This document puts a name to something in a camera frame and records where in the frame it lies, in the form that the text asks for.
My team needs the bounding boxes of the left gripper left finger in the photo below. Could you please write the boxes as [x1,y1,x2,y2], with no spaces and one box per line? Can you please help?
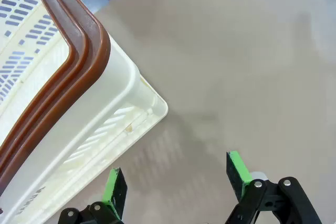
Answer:
[58,166,129,224]

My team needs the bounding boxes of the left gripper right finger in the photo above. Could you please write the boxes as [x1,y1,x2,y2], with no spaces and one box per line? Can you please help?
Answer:
[224,151,323,224]

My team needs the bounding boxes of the cream folding basket brown handles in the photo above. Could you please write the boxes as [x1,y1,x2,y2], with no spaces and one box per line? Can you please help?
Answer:
[0,0,169,224]

